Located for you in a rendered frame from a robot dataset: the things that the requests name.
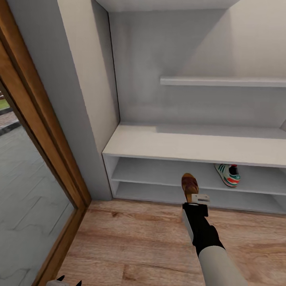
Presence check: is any gym shoe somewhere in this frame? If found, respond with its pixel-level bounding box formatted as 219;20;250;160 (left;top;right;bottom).
214;163;240;187

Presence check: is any sandal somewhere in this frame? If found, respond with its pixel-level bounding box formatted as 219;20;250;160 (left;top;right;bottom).
182;173;199;203

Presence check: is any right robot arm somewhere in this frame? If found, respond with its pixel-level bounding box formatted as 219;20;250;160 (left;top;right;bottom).
183;194;250;286

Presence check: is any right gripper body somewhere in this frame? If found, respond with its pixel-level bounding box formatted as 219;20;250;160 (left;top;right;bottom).
183;202;208;217

